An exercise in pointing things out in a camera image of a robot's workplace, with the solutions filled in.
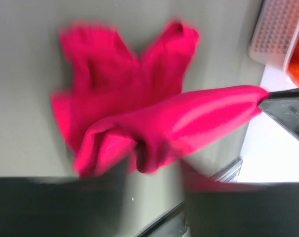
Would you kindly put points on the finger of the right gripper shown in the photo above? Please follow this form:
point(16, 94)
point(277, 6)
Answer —
point(283, 108)

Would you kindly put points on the crimson red t-shirt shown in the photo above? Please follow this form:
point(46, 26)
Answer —
point(125, 106)

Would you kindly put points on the white plastic basket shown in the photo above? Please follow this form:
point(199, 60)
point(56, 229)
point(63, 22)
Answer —
point(276, 33)

